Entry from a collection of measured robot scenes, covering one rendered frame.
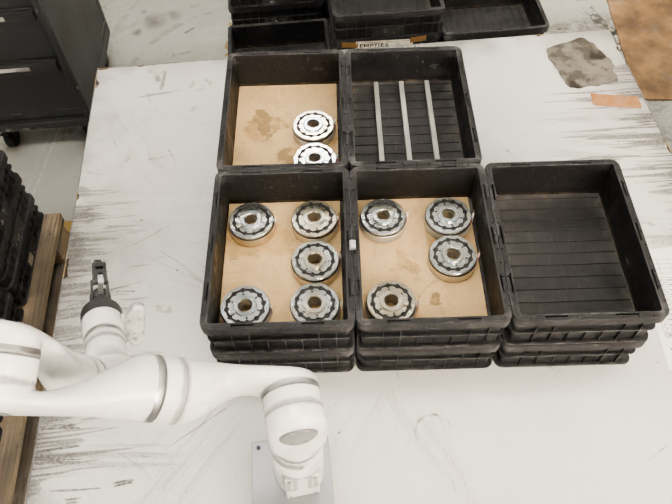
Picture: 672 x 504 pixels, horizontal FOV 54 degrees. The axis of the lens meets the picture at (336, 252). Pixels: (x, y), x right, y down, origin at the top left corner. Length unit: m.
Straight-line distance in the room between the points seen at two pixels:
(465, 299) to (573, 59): 1.00
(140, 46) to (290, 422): 2.66
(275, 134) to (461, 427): 0.84
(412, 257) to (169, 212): 0.66
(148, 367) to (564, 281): 0.93
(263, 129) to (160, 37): 1.80
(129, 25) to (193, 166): 1.81
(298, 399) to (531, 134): 1.18
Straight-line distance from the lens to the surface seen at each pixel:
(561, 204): 1.62
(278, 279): 1.44
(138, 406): 0.90
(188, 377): 0.92
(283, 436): 1.01
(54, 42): 2.65
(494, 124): 1.94
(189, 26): 3.49
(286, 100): 1.79
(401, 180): 1.51
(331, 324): 1.26
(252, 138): 1.70
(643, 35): 3.58
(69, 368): 0.99
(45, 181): 2.96
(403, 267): 1.45
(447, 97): 1.81
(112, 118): 2.04
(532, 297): 1.46
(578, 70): 2.15
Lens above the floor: 2.05
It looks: 56 degrees down
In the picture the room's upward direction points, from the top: 2 degrees counter-clockwise
